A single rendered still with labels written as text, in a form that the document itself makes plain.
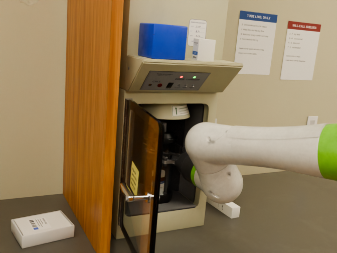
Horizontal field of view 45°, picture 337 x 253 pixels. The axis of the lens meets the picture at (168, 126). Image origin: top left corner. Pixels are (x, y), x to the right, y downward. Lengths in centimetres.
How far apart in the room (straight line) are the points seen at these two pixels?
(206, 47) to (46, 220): 72
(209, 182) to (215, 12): 53
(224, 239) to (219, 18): 70
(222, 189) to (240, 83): 93
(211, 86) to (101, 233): 54
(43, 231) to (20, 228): 7
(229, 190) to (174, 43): 41
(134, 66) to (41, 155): 65
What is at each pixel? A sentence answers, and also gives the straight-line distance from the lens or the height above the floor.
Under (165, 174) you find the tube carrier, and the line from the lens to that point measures 136.
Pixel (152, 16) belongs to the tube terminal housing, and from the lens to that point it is 119.
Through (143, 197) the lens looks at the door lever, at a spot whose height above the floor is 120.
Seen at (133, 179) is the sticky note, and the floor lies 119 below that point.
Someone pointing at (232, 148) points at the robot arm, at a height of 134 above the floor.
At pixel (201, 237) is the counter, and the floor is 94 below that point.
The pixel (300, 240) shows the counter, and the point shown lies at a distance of 148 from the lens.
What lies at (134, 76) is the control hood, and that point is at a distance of 111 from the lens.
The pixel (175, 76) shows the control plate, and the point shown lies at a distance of 114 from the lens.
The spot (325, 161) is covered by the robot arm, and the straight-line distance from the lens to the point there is 83.
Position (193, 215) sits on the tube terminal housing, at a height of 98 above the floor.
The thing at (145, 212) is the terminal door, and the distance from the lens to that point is 100.
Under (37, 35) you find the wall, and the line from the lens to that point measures 153.
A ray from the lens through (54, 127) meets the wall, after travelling 159.
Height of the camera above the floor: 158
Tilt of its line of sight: 13 degrees down
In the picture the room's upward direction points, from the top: 5 degrees clockwise
